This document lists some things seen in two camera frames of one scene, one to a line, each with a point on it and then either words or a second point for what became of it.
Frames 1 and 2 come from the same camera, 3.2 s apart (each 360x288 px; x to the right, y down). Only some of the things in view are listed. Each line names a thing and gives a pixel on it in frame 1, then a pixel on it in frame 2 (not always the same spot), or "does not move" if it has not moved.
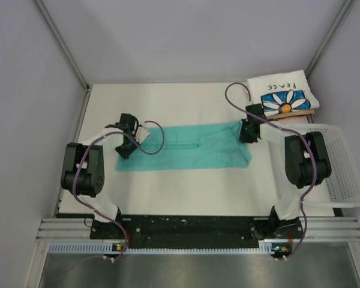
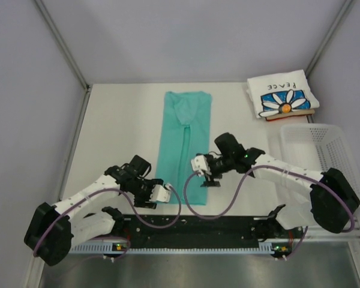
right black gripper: x=242 y=137 → x=210 y=181
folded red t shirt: x=282 y=116 does not move
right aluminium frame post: x=330 y=36 does not move
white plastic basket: x=344 y=187 does not move
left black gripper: x=125 y=154 → x=144 y=201
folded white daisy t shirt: x=282 y=92 does not move
